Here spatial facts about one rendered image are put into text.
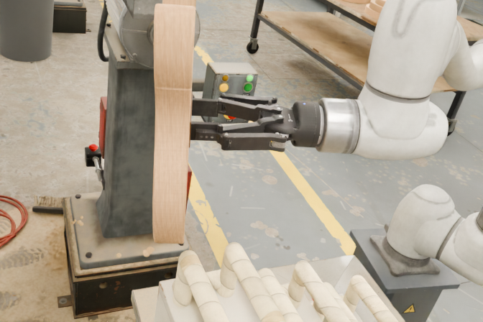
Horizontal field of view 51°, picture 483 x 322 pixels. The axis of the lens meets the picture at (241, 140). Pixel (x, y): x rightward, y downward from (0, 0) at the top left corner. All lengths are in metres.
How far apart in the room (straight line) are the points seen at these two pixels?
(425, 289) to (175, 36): 1.36
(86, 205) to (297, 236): 1.16
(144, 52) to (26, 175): 1.62
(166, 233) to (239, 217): 2.15
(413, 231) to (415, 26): 1.01
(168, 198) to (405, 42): 0.40
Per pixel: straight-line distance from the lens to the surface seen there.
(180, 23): 0.58
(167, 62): 0.59
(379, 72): 0.79
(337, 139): 0.81
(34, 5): 4.27
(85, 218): 2.32
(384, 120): 0.81
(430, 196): 1.66
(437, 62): 0.80
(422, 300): 1.84
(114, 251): 2.17
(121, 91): 1.84
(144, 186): 2.09
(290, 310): 0.91
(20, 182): 3.04
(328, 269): 1.31
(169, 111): 0.65
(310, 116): 0.80
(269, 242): 2.77
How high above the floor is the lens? 1.79
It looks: 30 degrees down
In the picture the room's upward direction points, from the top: 12 degrees clockwise
